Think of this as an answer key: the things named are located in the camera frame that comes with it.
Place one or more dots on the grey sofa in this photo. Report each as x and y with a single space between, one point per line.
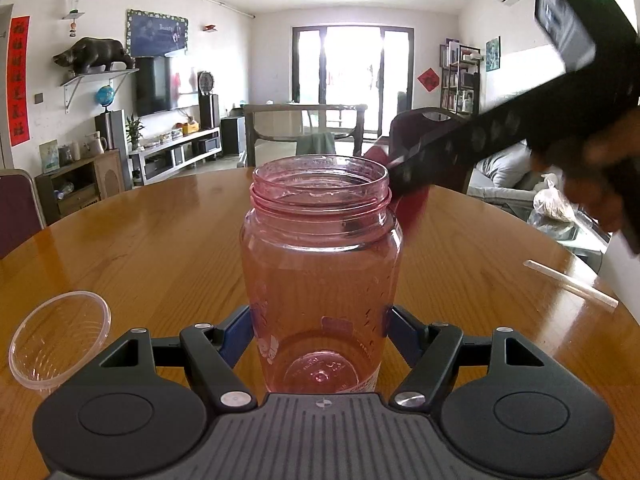
500 170

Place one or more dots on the black framed glass door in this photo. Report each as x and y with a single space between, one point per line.
397 80

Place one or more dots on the red wall banner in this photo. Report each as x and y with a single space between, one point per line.
19 80

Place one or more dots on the white wall shelf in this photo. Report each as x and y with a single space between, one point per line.
95 76

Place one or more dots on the black metal bookshelf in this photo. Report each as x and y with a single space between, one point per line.
460 80

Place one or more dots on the round table clock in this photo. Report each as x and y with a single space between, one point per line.
206 82

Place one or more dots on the person's right hand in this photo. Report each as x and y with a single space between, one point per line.
600 185

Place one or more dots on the grey tall speaker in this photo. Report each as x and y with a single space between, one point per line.
112 130

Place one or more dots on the dark framed wall poster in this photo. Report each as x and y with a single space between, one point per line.
155 32

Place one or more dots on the clear plastic food bag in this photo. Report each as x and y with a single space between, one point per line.
552 205

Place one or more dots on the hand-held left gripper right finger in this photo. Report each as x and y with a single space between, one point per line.
405 332

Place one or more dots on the green cloth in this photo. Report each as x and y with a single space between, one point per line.
315 144

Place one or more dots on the white wrapped straw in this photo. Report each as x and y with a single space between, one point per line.
570 285

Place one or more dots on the red diamond wall decoration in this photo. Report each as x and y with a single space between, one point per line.
428 79

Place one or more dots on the pink and green bottle cap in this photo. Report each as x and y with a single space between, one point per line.
412 207

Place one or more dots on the small shelf with figurine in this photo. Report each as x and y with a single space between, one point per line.
74 15

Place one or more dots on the green wall painting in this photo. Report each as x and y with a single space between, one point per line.
493 54

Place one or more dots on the maroon padded chair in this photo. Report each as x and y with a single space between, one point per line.
17 210
402 127

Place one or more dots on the black tall speaker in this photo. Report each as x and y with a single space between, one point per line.
209 112

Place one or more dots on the dark bull statue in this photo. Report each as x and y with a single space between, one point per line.
97 52

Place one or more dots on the pink transparent bottle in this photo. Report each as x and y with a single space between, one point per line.
320 280

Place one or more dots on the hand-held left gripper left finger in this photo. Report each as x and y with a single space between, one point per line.
237 335

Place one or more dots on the wooden armchair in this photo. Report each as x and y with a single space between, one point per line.
350 110

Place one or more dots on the small picture frame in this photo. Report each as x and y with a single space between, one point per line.
49 156

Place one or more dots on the glass side table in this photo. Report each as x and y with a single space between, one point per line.
565 232

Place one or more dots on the white television stand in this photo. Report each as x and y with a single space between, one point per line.
175 152

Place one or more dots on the green potted plant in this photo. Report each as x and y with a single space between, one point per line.
134 130

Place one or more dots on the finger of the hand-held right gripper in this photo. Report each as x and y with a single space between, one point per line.
460 152

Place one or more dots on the wooden side cabinet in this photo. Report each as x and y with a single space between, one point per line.
80 185

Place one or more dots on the wall television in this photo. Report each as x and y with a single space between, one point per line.
152 85

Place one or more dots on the blue globe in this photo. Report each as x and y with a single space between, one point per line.
106 95

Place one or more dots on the white pitcher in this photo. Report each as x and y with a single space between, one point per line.
95 143

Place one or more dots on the dark drawer cabinet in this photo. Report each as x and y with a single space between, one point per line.
232 135

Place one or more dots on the clear plastic cup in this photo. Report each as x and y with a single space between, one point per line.
50 340

